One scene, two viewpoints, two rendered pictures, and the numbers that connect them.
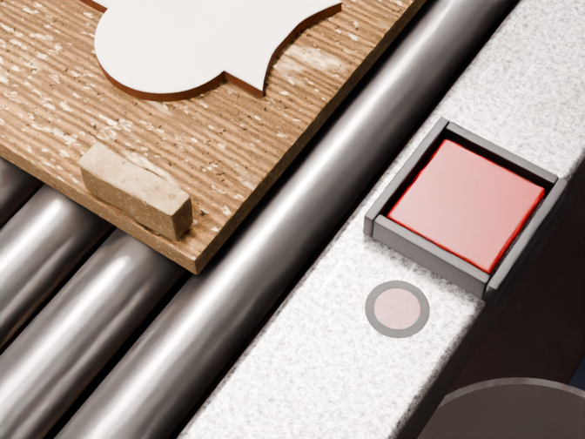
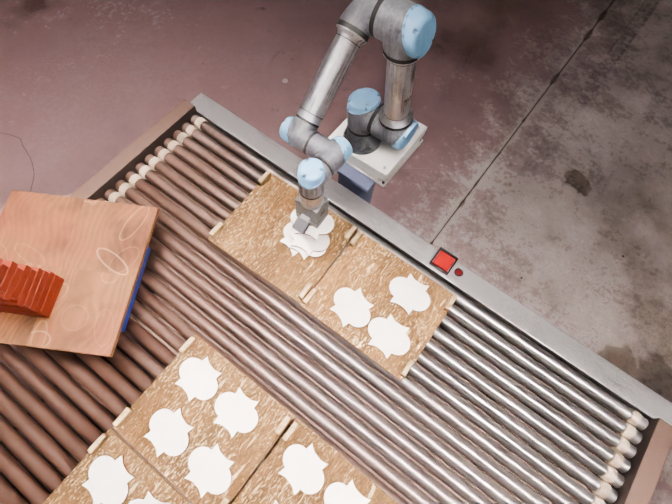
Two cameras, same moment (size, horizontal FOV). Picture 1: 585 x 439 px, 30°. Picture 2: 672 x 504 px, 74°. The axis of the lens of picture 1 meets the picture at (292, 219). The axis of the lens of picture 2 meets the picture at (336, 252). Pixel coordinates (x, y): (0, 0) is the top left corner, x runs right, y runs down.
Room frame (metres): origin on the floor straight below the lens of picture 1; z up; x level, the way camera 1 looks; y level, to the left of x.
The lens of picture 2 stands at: (0.73, 0.52, 2.37)
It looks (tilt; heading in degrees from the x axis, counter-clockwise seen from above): 66 degrees down; 266
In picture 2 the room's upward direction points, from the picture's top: 5 degrees clockwise
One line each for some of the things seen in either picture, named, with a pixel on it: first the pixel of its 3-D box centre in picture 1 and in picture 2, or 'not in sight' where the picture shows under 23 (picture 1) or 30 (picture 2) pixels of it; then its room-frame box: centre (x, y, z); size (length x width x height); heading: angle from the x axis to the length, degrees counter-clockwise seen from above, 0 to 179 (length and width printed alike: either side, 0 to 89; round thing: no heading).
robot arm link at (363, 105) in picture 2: not in sight; (364, 110); (0.59, -0.59, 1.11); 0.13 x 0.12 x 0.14; 142
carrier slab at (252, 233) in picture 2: not in sight; (284, 234); (0.87, -0.18, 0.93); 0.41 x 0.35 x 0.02; 145
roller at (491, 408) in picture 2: not in sight; (349, 304); (0.64, 0.07, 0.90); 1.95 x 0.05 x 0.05; 144
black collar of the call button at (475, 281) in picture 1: (466, 207); (443, 261); (0.30, -0.09, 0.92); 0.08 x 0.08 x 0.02; 54
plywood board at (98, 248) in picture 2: not in sight; (59, 268); (1.57, 0.01, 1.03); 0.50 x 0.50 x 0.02; 84
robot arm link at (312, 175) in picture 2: not in sight; (312, 178); (0.77, -0.18, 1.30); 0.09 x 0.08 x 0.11; 52
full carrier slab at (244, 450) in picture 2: not in sight; (204, 421); (1.08, 0.45, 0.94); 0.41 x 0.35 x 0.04; 143
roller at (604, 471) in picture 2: not in sight; (357, 293); (0.61, 0.03, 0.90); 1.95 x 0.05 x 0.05; 144
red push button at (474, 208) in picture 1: (465, 208); (443, 261); (0.30, -0.09, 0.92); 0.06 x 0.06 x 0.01; 54
